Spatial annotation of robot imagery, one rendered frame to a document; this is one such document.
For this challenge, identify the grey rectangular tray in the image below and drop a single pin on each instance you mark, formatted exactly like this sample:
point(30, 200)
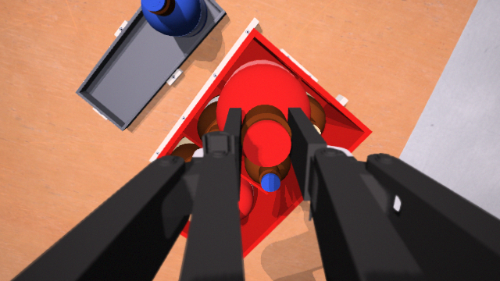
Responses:
point(134, 68)

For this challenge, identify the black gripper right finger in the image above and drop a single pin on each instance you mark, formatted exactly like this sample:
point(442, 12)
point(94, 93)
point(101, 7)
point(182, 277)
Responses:
point(450, 238)

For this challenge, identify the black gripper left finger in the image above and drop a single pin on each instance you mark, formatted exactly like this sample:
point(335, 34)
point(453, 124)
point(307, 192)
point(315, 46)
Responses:
point(129, 235)

